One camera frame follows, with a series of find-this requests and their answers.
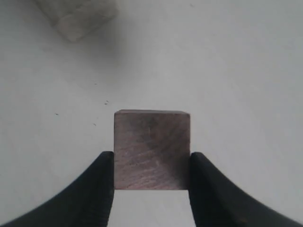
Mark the medium small wooden cube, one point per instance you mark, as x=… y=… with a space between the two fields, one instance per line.
x=74 y=19

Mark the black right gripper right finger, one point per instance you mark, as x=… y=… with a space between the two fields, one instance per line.
x=217 y=202

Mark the smallest wooden cube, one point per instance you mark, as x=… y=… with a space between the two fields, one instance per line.
x=151 y=150

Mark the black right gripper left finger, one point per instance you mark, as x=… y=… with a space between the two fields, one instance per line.
x=86 y=202

